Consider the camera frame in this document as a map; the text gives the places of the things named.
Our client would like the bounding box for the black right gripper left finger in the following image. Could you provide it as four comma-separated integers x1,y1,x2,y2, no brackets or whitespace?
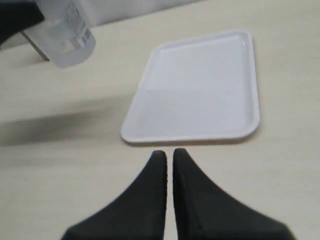
62,150,167,240

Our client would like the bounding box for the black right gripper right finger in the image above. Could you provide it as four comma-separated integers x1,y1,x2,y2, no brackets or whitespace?
172,148,295,240

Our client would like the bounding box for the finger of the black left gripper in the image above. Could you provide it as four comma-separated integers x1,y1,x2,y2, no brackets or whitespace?
0,0,45,49

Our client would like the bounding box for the clear plastic container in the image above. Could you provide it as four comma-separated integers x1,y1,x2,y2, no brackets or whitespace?
32,0,96,68

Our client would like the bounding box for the white rectangular tray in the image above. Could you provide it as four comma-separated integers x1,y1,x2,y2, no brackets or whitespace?
120,30,261,144

